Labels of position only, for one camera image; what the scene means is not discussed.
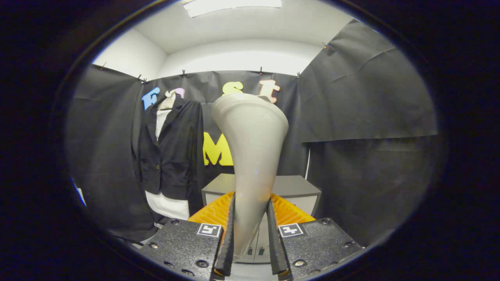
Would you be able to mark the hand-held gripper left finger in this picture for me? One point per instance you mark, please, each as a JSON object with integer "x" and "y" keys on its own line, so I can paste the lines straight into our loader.
{"x": 228, "y": 242}

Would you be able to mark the black suit jacket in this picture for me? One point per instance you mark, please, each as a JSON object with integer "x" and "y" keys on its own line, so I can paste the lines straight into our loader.
{"x": 175, "y": 156}

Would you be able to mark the grey cabinet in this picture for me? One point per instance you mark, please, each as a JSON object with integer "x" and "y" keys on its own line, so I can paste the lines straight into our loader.
{"x": 297, "y": 187}

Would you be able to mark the white clothes hanger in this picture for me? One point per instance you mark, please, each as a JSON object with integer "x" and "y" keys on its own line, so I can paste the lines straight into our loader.
{"x": 168, "y": 102}

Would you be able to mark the black backdrop cloth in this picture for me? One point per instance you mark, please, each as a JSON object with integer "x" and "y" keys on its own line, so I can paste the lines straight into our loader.
{"x": 363, "y": 97}

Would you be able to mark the ceiling light panel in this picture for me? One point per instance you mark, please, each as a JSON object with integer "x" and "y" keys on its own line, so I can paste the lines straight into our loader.
{"x": 234, "y": 6}

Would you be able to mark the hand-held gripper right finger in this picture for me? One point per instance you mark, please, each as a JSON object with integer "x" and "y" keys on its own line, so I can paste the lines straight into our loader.
{"x": 273, "y": 246}

